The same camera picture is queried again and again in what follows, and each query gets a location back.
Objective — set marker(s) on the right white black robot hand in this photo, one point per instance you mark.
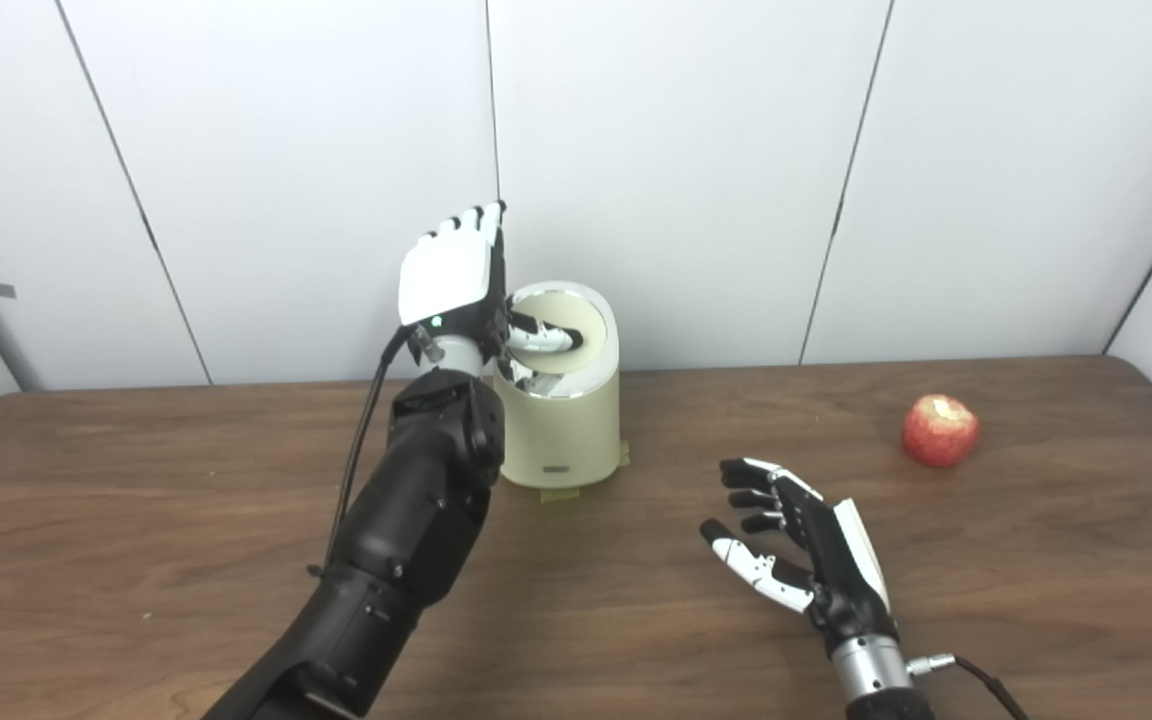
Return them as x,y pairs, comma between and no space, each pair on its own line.
836,575

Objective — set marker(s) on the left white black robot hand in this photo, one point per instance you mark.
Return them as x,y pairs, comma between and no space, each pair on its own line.
446,275

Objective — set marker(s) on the cream round bin lid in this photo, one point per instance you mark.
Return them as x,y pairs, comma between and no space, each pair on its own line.
554,306

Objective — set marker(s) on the red apple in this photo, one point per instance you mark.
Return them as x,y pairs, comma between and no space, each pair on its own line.
939,435

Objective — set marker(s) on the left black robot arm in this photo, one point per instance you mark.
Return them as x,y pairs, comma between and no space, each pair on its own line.
406,520

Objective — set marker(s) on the cream-colored bin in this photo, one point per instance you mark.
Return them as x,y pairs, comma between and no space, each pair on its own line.
566,430

